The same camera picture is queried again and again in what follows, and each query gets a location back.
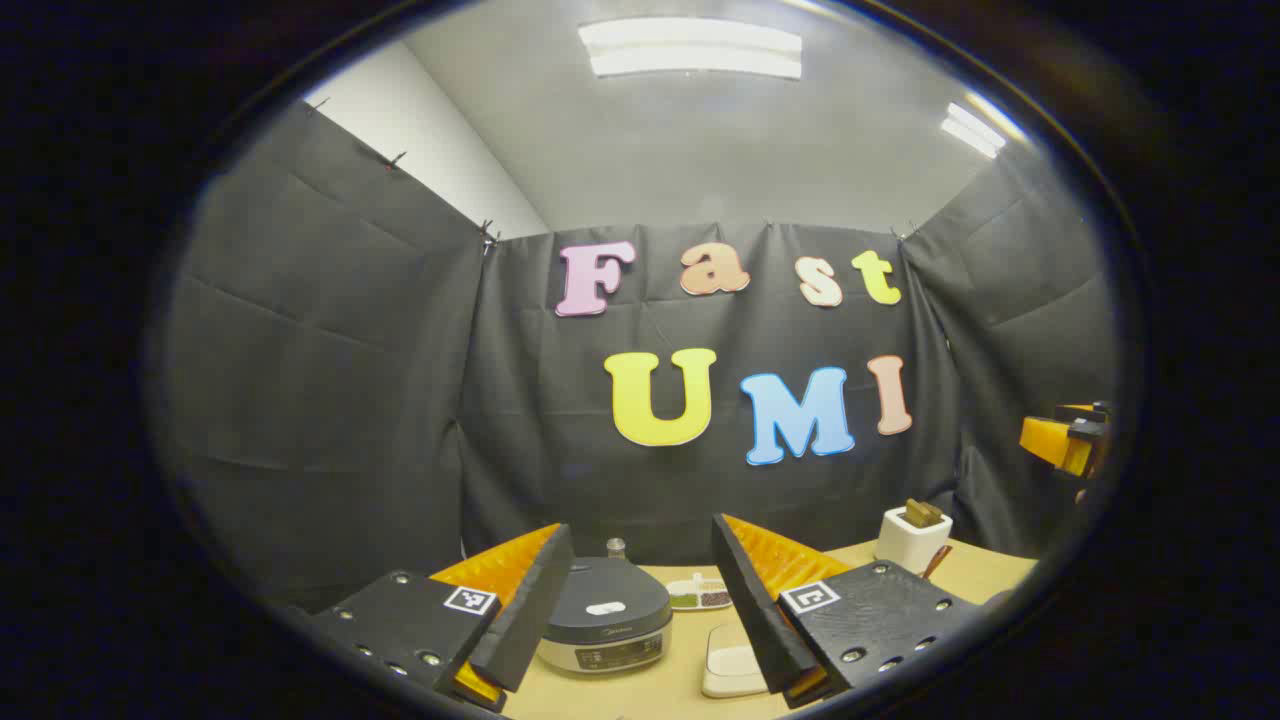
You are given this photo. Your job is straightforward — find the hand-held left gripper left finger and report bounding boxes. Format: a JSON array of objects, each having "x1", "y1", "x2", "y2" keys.
[{"x1": 305, "y1": 522, "x2": 576, "y2": 713}]

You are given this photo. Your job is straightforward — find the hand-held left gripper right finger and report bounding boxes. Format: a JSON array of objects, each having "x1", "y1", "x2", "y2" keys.
[{"x1": 711, "y1": 513, "x2": 991, "y2": 709}]

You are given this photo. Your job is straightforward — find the grey rice cooker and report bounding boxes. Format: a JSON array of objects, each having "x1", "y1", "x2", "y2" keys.
[{"x1": 537, "y1": 556, "x2": 673, "y2": 676}]

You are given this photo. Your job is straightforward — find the white divided bean dish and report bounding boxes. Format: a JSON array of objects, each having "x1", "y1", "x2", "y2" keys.
[{"x1": 666, "y1": 572, "x2": 733, "y2": 612}]

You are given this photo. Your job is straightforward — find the clear glass tray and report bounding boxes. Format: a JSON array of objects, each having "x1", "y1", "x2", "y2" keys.
[{"x1": 700, "y1": 622, "x2": 771, "y2": 699}]

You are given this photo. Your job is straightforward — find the white square container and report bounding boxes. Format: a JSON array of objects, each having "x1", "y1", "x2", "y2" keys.
[{"x1": 875, "y1": 505, "x2": 954, "y2": 576}]

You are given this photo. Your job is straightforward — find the black backdrop cloth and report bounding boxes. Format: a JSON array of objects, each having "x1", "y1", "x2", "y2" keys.
[{"x1": 160, "y1": 100, "x2": 1121, "y2": 611}]

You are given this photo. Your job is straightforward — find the long ceiling light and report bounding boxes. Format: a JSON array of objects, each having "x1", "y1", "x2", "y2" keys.
[{"x1": 578, "y1": 17, "x2": 804, "y2": 81}]

